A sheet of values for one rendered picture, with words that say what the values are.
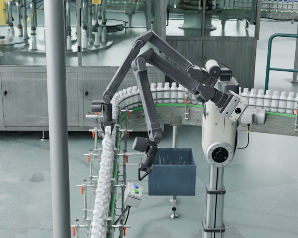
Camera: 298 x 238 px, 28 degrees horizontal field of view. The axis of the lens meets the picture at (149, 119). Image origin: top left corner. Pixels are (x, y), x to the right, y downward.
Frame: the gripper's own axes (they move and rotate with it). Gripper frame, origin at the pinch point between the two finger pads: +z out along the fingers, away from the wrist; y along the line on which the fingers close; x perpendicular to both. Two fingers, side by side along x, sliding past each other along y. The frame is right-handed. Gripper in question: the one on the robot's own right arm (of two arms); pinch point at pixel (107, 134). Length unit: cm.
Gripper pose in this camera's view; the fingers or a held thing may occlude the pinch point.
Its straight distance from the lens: 367.4
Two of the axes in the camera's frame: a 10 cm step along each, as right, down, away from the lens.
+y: -10.0, -0.1, -0.3
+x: 0.2, 3.2, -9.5
